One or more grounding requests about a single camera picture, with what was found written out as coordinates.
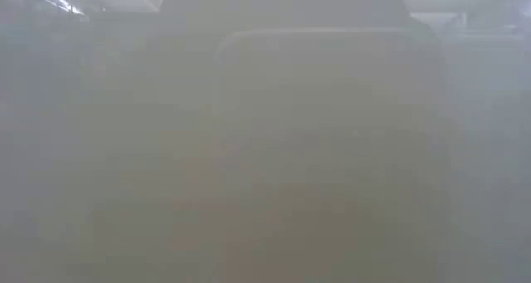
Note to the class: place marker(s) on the frosted translucent plastic bin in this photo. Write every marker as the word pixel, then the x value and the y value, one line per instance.
pixel 327 150

